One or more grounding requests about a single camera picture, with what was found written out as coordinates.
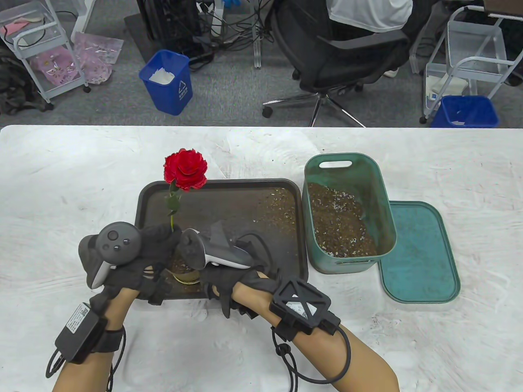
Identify red artificial rose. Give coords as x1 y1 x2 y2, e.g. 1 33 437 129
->
163 148 208 231

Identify person's right forearm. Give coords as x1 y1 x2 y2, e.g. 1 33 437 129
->
232 283 400 392

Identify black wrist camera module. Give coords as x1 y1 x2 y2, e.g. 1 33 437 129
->
54 302 125 365
270 278 340 341

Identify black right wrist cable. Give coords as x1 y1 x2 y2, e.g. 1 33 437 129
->
271 325 352 392

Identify green plastic storage bin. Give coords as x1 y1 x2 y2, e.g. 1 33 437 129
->
302 153 398 275

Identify black office chair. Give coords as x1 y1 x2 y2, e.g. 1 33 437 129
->
261 0 411 128

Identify dark brown plastic tray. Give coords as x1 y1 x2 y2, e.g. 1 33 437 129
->
134 179 309 302

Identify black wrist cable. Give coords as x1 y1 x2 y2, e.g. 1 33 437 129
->
45 325 127 392
271 325 352 392

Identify black computer tower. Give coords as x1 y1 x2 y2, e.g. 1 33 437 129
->
136 0 203 42

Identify person's right hand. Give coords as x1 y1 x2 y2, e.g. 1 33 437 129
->
200 220 283 319

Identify scattered potting mix crumbs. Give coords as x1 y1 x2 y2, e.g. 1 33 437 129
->
253 188 302 237

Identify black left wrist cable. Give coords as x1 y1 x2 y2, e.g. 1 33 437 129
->
45 325 127 392

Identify person's left hand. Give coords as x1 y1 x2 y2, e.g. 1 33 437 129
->
79 224 183 312

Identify pink plastic bag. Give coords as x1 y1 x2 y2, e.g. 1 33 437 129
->
72 31 125 85
32 45 78 87

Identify bundle of floor cables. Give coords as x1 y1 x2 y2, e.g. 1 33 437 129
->
195 0 279 54

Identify person's left forearm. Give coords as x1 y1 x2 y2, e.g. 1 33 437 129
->
52 288 139 392

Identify black backpack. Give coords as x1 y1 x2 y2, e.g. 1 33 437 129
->
0 44 54 116

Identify yellow ribbed flower pot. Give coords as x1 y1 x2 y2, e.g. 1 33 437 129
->
170 253 201 284

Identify green plastic bin lid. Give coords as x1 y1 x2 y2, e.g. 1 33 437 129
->
378 200 461 304

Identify black right wrist camera module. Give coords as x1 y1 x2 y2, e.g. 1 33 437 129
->
270 278 340 341

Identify blue bin with white symbol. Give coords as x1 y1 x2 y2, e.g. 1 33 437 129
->
139 49 194 116

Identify brown potting mix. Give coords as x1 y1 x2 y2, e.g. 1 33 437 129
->
307 183 377 258
171 255 192 275

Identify black left wrist camera module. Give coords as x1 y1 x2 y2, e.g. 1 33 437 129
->
54 302 125 365

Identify white metal trolley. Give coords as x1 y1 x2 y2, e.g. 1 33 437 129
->
419 6 523 125
0 0 92 104

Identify plain blue bin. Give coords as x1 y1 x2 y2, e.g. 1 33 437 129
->
430 95 501 129

